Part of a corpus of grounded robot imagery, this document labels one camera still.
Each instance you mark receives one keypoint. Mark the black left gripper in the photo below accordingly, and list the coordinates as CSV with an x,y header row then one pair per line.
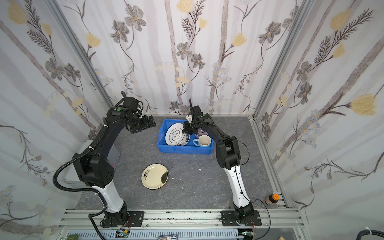
x,y
148,122

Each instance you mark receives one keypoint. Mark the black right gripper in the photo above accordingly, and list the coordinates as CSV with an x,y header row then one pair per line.
x,y
187,128

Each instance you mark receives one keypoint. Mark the cream ceramic mug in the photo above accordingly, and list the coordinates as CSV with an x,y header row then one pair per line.
x,y
203,141

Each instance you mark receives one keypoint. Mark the blue plastic bin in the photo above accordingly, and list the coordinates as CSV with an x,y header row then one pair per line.
x,y
189,148

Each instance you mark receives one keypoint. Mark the white plate black pattern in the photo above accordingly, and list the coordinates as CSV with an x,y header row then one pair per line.
x,y
174,134

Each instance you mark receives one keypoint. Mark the lilac ceramic bowl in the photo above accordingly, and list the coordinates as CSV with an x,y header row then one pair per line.
x,y
201,133

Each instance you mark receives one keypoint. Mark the green rimmed white plate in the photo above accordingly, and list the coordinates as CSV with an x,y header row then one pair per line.
x,y
185,140

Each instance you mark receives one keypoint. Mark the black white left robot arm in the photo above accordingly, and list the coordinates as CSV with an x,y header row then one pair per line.
x,y
94,169

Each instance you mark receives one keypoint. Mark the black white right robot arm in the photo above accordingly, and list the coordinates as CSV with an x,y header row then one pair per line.
x,y
229,158

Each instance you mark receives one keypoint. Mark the yellow floral plate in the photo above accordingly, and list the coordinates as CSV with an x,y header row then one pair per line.
x,y
155,176

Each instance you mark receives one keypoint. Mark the orange capped brown bottle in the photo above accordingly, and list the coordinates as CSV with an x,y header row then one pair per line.
x,y
272,199

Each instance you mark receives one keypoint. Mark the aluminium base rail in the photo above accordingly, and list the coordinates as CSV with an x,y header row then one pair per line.
x,y
210,224

